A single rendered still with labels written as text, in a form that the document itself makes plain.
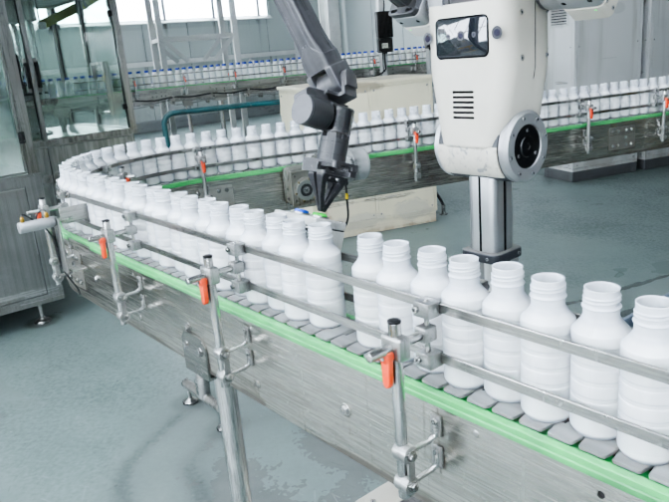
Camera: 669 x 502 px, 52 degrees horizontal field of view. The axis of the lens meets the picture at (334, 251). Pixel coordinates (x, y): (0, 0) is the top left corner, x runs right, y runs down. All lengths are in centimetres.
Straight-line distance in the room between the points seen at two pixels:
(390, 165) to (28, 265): 228
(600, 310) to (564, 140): 268
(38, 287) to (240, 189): 193
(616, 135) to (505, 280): 282
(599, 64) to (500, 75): 568
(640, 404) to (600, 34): 652
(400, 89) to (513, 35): 398
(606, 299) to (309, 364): 51
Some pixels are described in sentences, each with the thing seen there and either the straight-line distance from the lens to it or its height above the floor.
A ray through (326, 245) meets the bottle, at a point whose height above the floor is 113.
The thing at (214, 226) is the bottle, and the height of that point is 113.
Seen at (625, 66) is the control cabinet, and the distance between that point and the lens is 739.
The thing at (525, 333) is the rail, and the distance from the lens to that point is 79.
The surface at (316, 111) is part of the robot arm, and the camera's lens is 128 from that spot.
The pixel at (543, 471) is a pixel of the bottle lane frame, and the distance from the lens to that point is 83.
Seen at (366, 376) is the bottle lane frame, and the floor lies 98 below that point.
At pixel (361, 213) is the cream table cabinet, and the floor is 17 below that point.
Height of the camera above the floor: 142
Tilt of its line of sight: 16 degrees down
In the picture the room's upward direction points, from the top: 5 degrees counter-clockwise
